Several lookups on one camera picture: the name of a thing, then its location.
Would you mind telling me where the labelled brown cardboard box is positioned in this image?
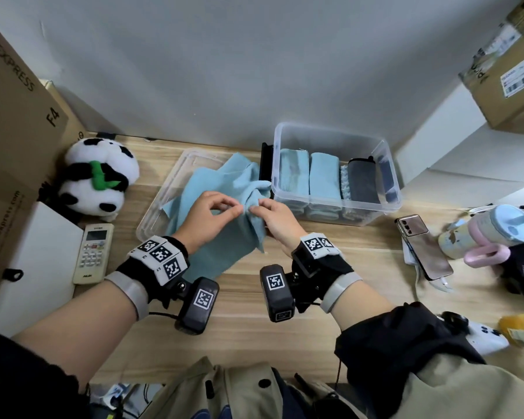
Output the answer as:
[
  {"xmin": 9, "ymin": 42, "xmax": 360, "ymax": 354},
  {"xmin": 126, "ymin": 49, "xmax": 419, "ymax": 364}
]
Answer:
[{"xmin": 458, "ymin": 0, "xmax": 524, "ymax": 136}]

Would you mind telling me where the black wrist brace with markers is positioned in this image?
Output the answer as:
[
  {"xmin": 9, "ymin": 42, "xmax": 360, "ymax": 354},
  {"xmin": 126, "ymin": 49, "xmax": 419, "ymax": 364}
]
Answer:
[
  {"xmin": 290, "ymin": 232, "xmax": 363, "ymax": 315},
  {"xmin": 104, "ymin": 235, "xmax": 189, "ymax": 321}
]

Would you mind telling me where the thin white cable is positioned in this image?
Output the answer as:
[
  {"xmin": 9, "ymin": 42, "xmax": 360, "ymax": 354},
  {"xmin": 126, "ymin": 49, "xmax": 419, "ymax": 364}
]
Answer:
[
  {"xmin": 462, "ymin": 204, "xmax": 524, "ymax": 215},
  {"xmin": 412, "ymin": 265, "xmax": 453, "ymax": 301}
]

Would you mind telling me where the white game controller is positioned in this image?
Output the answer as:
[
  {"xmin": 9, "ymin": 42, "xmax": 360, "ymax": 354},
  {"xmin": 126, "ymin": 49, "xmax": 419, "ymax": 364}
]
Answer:
[{"xmin": 462, "ymin": 320, "xmax": 511, "ymax": 357}]

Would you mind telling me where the panda plush toy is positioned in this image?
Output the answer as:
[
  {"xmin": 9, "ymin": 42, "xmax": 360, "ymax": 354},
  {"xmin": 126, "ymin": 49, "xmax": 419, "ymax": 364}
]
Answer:
[{"xmin": 54, "ymin": 138, "xmax": 140, "ymax": 223}]

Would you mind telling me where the white remote control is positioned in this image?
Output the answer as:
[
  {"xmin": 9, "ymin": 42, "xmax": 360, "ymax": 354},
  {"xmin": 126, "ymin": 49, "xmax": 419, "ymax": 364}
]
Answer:
[{"xmin": 72, "ymin": 223, "xmax": 115, "ymax": 286}]

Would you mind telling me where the white shelf unit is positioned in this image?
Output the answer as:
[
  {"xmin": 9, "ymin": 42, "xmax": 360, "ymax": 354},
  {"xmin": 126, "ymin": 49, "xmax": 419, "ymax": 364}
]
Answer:
[{"xmin": 395, "ymin": 80, "xmax": 524, "ymax": 210}]

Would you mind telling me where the person's right forearm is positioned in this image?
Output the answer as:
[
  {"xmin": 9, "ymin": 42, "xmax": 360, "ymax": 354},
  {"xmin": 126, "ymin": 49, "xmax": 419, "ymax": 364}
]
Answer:
[{"xmin": 331, "ymin": 287, "xmax": 407, "ymax": 332}]

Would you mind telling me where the white paper sheet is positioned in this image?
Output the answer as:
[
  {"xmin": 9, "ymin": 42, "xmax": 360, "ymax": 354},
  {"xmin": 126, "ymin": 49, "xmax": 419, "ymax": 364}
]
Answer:
[{"xmin": 0, "ymin": 201, "xmax": 84, "ymax": 339}]

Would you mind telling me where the tumbler with pink handle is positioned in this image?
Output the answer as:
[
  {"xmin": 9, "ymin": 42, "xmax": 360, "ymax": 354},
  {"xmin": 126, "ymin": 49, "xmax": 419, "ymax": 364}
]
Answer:
[{"xmin": 438, "ymin": 204, "xmax": 524, "ymax": 269}]

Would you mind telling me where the light blue towel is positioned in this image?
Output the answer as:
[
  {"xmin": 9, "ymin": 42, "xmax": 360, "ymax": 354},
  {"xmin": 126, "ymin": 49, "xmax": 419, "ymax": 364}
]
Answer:
[
  {"xmin": 307, "ymin": 204, "xmax": 342, "ymax": 222},
  {"xmin": 284, "ymin": 198, "xmax": 310, "ymax": 219},
  {"xmin": 160, "ymin": 152, "xmax": 272, "ymax": 284},
  {"xmin": 309, "ymin": 152, "xmax": 343, "ymax": 200},
  {"xmin": 279, "ymin": 148, "xmax": 311, "ymax": 198}
]

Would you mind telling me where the thin black cable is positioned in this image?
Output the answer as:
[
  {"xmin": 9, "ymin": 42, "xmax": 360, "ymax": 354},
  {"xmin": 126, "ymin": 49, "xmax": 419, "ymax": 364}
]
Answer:
[{"xmin": 85, "ymin": 381, "xmax": 162, "ymax": 419}]

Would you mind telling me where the beige coat with black buttons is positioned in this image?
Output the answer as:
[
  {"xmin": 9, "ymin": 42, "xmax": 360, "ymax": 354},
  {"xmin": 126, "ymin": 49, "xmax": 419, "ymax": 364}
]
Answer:
[{"xmin": 139, "ymin": 354, "xmax": 524, "ymax": 419}]

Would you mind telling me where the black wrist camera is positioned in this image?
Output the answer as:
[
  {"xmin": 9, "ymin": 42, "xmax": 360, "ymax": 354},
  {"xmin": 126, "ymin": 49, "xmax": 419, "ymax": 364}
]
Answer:
[
  {"xmin": 174, "ymin": 276, "xmax": 221, "ymax": 336},
  {"xmin": 260, "ymin": 264, "xmax": 296, "ymax": 324}
]

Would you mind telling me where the person's left forearm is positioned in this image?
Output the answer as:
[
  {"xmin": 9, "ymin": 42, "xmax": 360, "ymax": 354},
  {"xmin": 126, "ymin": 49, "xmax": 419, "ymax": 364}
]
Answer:
[{"xmin": 13, "ymin": 292, "xmax": 139, "ymax": 387}]

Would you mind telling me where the white power bank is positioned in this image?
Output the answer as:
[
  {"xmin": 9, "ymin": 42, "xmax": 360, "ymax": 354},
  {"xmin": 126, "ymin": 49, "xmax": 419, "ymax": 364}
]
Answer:
[{"xmin": 401, "ymin": 237, "xmax": 420, "ymax": 268}]

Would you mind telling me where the grey striped towel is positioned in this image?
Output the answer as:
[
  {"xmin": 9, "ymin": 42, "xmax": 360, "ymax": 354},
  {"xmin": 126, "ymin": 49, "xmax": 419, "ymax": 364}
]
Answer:
[{"xmin": 339, "ymin": 164, "xmax": 352, "ymax": 200}]

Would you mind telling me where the clear plastic storage box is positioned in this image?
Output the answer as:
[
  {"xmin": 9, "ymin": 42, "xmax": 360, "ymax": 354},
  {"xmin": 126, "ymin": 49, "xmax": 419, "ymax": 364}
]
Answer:
[{"xmin": 260, "ymin": 122, "xmax": 403, "ymax": 228}]

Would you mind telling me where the rose gold smartphone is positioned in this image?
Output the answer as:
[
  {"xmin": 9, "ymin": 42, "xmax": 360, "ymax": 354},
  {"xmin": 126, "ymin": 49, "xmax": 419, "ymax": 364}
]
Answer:
[{"xmin": 395, "ymin": 214, "xmax": 455, "ymax": 282}]

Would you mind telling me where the plain brown cardboard box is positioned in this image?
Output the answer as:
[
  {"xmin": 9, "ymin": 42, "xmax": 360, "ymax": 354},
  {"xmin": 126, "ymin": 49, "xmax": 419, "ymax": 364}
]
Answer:
[{"xmin": 0, "ymin": 10, "xmax": 90, "ymax": 319}]

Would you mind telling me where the white power strip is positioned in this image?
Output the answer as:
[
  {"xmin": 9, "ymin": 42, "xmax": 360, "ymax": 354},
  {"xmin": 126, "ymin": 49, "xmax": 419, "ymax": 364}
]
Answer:
[{"xmin": 104, "ymin": 384, "xmax": 130, "ymax": 406}]

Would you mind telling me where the black round plug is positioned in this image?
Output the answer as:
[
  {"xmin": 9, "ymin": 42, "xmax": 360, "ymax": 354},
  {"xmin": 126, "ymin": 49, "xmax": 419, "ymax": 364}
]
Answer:
[{"xmin": 438, "ymin": 311, "xmax": 470, "ymax": 335}]

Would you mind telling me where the person's right hand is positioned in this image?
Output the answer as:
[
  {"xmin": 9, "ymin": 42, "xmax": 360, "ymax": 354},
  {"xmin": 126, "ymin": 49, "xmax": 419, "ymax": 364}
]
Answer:
[{"xmin": 249, "ymin": 198, "xmax": 309, "ymax": 258}]

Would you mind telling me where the person's left hand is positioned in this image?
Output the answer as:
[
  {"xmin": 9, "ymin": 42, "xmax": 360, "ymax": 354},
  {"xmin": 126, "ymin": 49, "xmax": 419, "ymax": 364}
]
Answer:
[{"xmin": 172, "ymin": 190, "xmax": 245, "ymax": 256}]

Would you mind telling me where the dark blue grey cloth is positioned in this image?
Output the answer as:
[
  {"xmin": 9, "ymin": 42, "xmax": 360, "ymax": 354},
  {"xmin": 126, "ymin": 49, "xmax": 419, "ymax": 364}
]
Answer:
[{"xmin": 347, "ymin": 157, "xmax": 381, "ymax": 205}]

